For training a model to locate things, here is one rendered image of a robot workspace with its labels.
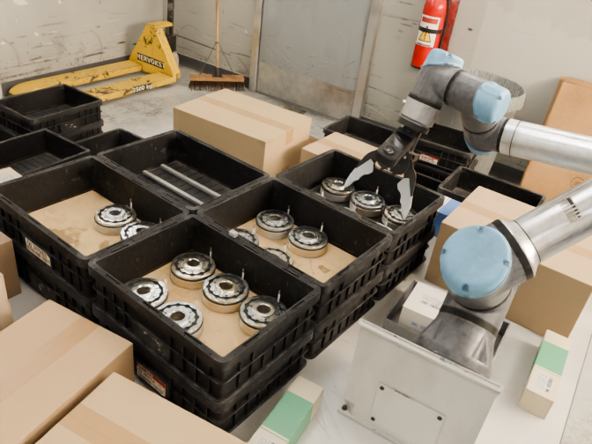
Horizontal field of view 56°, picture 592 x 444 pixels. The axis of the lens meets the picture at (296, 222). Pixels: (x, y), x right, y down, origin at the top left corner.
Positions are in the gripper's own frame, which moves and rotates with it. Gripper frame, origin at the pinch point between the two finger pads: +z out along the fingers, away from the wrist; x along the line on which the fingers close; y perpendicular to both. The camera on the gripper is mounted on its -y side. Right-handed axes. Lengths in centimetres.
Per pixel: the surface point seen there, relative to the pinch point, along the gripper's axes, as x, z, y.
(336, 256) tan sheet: 4.8, 19.7, 14.7
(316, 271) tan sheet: 6.1, 22.8, 6.2
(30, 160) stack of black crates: 149, 65, 58
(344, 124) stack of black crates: 69, 10, 197
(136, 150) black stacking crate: 73, 22, 16
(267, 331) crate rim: 2.0, 23.7, -30.1
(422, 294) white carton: -18.5, 18.5, 18.1
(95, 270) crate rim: 39, 31, -33
